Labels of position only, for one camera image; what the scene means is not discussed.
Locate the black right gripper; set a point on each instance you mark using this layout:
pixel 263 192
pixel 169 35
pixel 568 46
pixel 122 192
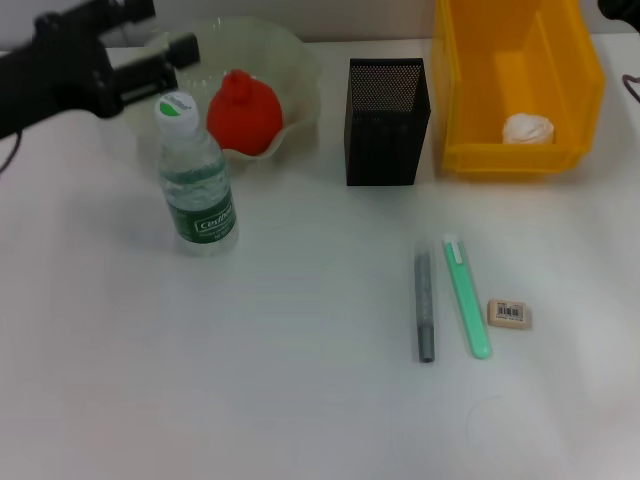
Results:
pixel 622 9

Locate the grey glitter pen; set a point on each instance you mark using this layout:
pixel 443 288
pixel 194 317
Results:
pixel 425 310

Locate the pale green glass fruit plate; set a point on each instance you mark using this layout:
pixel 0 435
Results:
pixel 295 90

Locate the black mesh pen holder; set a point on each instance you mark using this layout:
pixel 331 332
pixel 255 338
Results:
pixel 385 135

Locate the yellow plastic bin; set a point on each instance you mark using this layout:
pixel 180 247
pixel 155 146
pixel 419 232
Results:
pixel 480 100

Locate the red-orange toy orange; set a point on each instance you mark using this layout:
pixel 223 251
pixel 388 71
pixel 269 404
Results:
pixel 245 115

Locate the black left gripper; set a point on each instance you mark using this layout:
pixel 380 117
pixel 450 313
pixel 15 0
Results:
pixel 55 75

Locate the beige eraser with barcode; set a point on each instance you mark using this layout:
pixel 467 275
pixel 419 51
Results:
pixel 509 314

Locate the clear green-label water bottle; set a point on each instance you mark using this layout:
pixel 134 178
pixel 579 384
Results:
pixel 200 200

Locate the white paper ball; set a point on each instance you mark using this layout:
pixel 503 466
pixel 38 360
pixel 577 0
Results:
pixel 527 129

